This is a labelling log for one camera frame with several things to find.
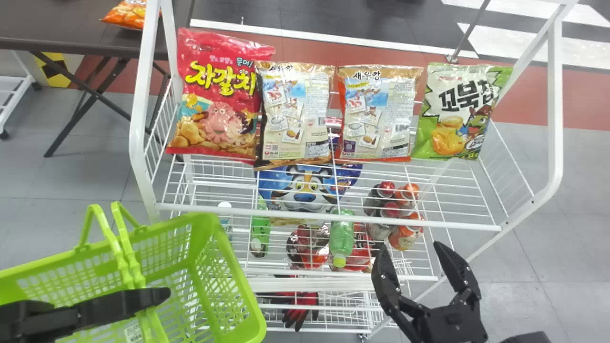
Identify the striped post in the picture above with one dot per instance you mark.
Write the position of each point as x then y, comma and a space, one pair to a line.
53, 69

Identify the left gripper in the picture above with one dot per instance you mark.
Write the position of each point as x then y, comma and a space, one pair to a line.
33, 321

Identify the white shelf trolley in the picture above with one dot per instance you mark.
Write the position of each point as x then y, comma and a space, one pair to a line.
14, 95

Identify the clear bottle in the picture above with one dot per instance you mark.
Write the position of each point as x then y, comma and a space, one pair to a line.
225, 214

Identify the blue cereal bag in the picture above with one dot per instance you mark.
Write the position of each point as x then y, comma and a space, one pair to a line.
305, 188

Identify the beige snack packet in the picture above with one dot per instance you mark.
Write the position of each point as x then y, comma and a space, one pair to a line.
293, 114
376, 114

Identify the red snack packet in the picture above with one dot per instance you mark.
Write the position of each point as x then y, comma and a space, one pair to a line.
214, 95

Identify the dark side table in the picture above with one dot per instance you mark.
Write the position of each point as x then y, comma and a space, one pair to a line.
71, 28

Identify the green snack packet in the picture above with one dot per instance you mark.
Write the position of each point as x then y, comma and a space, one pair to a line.
452, 114

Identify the red gloves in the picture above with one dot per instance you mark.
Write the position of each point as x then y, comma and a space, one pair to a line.
298, 309

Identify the orange snack packet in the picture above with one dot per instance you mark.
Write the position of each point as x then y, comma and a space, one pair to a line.
126, 14

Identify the green bottle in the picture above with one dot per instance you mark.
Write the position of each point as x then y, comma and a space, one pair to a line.
260, 233
341, 238

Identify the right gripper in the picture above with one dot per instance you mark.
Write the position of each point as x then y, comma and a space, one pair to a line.
448, 324

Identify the green basket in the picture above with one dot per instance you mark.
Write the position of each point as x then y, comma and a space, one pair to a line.
190, 267

